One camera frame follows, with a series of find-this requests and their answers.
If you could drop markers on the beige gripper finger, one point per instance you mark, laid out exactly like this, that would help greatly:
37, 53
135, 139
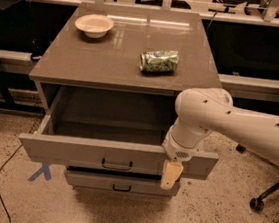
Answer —
171, 172

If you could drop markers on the blue tape cross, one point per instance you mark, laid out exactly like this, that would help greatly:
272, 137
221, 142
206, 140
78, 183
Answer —
42, 171

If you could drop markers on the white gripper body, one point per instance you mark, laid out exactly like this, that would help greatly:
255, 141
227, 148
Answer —
179, 150

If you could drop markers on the grey top drawer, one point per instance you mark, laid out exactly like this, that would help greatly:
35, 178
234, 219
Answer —
103, 129

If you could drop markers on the grey drawer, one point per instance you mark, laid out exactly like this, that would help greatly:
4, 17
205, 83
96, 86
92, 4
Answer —
103, 129
137, 184

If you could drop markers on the grey drawer cabinet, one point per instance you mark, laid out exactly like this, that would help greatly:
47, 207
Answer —
112, 62

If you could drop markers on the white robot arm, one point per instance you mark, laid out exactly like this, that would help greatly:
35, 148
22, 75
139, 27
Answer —
202, 111

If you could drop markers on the white paper bowl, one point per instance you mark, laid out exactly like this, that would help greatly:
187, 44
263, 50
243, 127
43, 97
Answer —
94, 26

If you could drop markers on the grey bottom drawer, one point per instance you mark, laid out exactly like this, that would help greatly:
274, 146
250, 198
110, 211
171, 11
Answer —
137, 184

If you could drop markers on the crushed green soda can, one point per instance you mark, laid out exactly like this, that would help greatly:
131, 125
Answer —
159, 61

